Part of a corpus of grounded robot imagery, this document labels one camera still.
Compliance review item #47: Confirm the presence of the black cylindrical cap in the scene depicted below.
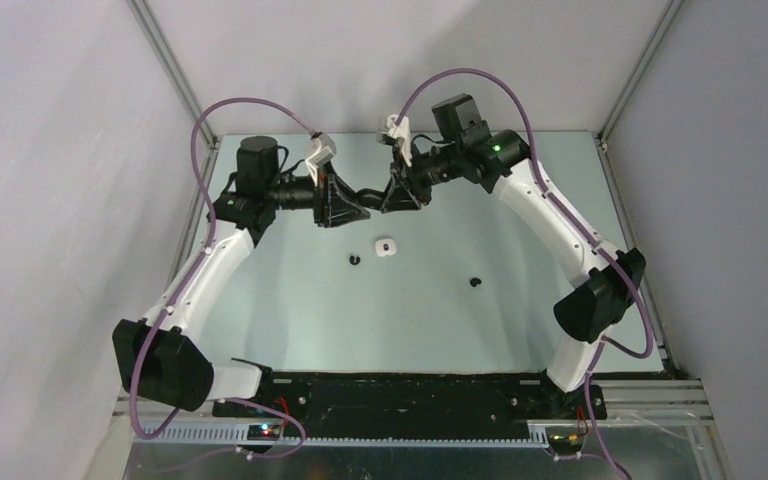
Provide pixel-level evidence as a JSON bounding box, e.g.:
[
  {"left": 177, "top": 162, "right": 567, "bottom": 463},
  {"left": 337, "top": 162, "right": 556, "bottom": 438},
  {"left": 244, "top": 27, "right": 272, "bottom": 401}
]
[{"left": 356, "top": 188, "right": 385, "bottom": 210}]

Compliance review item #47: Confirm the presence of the right controller board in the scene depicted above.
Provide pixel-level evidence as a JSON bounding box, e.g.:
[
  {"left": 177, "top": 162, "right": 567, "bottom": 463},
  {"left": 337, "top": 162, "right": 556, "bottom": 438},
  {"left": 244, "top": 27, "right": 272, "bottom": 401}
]
[{"left": 547, "top": 434, "right": 587, "bottom": 450}]

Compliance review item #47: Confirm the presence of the aluminium frame post left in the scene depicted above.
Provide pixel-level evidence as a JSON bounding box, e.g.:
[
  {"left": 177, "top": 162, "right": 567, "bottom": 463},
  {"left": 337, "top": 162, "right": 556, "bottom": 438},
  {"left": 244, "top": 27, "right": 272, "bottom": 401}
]
[{"left": 125, "top": 0, "right": 220, "bottom": 150}]

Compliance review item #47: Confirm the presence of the white earbud charging case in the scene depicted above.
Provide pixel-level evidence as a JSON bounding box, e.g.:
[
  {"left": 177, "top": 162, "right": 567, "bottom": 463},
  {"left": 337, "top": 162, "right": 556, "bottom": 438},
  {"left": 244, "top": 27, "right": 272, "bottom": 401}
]
[{"left": 374, "top": 238, "right": 397, "bottom": 257}]

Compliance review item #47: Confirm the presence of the aluminium frame post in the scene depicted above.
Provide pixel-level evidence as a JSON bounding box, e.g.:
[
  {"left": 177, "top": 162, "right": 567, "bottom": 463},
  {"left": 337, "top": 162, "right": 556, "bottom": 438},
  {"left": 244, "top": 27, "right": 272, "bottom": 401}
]
[
  {"left": 125, "top": 0, "right": 220, "bottom": 150},
  {"left": 595, "top": 0, "right": 686, "bottom": 153}
]

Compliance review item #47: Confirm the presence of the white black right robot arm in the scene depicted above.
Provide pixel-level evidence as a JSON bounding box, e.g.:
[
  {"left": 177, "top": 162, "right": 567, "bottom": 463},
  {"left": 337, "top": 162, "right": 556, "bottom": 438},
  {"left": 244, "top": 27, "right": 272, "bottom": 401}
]
[{"left": 376, "top": 94, "right": 646, "bottom": 418}]

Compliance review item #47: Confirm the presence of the left controller board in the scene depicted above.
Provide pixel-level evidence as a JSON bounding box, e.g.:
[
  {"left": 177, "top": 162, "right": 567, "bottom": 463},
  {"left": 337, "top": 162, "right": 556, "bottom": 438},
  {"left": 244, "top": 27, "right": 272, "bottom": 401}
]
[{"left": 247, "top": 424, "right": 282, "bottom": 441}]

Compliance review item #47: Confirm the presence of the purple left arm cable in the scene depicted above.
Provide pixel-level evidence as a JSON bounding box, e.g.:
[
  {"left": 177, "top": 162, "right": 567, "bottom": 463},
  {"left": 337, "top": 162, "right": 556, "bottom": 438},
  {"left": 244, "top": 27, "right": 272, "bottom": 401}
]
[{"left": 128, "top": 97, "right": 319, "bottom": 460}]

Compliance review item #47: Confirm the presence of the aluminium front rail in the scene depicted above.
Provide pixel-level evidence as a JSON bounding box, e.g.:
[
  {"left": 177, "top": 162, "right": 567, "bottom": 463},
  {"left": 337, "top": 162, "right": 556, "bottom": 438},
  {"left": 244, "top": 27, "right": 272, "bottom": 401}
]
[{"left": 112, "top": 377, "right": 717, "bottom": 452}]

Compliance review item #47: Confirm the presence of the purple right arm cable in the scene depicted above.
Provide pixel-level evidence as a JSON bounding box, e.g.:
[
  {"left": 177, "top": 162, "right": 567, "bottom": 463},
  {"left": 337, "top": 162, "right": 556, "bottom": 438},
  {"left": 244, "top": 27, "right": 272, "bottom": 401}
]
[{"left": 393, "top": 67, "right": 656, "bottom": 478}]

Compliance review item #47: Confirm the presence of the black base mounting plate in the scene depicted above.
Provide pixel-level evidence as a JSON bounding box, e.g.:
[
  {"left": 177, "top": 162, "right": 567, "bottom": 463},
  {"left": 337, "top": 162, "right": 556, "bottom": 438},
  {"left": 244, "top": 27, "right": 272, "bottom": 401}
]
[{"left": 212, "top": 371, "right": 607, "bottom": 441}]

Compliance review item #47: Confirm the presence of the controller board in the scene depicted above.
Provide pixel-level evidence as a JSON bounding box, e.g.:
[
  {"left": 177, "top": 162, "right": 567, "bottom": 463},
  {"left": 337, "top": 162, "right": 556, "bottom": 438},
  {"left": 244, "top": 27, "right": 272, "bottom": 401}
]
[
  {"left": 547, "top": 434, "right": 587, "bottom": 450},
  {"left": 247, "top": 424, "right": 282, "bottom": 441}
]

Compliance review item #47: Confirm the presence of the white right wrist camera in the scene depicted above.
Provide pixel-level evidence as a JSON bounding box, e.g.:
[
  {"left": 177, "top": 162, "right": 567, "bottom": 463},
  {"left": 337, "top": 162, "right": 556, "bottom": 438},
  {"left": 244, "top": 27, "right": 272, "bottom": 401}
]
[{"left": 376, "top": 114, "right": 412, "bottom": 167}]

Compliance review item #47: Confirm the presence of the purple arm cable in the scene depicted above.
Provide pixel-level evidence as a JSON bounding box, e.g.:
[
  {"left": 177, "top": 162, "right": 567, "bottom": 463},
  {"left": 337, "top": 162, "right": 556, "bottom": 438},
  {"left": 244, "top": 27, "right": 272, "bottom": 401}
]
[
  {"left": 393, "top": 67, "right": 656, "bottom": 478},
  {"left": 128, "top": 97, "right": 319, "bottom": 460}
]

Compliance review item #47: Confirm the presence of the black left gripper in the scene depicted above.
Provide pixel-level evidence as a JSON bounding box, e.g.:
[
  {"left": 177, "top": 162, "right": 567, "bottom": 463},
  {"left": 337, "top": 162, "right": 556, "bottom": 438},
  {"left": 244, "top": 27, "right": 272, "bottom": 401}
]
[{"left": 265, "top": 160, "right": 369, "bottom": 228}]

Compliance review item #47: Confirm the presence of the aluminium frame post right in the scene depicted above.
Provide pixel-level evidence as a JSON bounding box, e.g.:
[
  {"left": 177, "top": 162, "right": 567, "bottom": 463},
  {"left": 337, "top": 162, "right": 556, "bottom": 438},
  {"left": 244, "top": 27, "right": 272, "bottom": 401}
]
[{"left": 595, "top": 0, "right": 686, "bottom": 153}]

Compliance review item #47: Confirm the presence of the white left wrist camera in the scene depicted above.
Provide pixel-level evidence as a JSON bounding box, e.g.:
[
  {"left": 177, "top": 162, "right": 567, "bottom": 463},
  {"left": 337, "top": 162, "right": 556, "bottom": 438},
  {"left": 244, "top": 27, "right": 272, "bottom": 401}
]
[{"left": 304, "top": 132, "right": 336, "bottom": 188}]

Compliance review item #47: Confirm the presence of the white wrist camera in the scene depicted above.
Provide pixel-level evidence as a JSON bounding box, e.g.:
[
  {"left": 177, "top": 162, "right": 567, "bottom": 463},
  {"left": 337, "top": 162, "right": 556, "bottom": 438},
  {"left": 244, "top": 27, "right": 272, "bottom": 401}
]
[
  {"left": 376, "top": 114, "right": 412, "bottom": 167},
  {"left": 304, "top": 132, "right": 336, "bottom": 188}
]

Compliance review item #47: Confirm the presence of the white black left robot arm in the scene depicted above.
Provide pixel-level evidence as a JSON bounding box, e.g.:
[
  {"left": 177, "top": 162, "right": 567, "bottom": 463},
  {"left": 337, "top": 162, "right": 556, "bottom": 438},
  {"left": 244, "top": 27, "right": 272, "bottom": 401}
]
[{"left": 112, "top": 132, "right": 370, "bottom": 417}]

